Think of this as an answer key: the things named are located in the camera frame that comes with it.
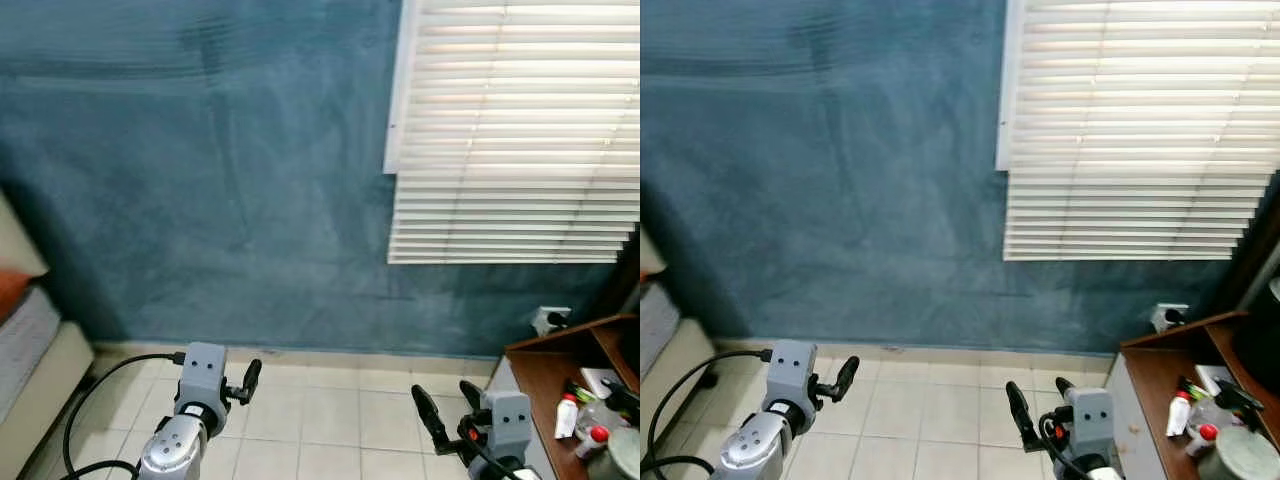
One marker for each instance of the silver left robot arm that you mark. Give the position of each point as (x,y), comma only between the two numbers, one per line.
(750,452)
(172,452)

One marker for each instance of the brown wooden desk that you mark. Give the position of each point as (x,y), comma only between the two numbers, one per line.
(1155,385)
(545,375)

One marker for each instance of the white bottle with red cap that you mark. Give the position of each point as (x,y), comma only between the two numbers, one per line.
(1180,415)
(567,418)

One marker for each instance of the black power plug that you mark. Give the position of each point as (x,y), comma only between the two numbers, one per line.
(1176,318)
(558,321)

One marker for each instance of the green pen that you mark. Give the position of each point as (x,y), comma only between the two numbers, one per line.
(1195,390)
(584,393)

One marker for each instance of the clear bottle with red cap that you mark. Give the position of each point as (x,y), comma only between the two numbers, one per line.
(1207,438)
(597,440)

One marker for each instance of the white paper card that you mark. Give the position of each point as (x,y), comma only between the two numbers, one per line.
(600,380)
(1213,377)

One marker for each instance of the grey round pot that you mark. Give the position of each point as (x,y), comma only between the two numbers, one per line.
(1240,458)
(622,458)

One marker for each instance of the black desk item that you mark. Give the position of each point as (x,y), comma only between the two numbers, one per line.
(620,396)
(1240,396)

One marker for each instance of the orange pillow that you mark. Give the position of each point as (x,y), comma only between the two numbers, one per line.
(10,288)

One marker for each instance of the white window blinds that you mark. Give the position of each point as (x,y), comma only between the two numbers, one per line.
(1140,130)
(520,130)

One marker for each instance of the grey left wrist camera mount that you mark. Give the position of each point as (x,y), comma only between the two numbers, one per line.
(792,368)
(203,372)

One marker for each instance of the white wall power outlet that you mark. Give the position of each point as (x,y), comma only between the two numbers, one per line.
(543,318)
(1162,316)

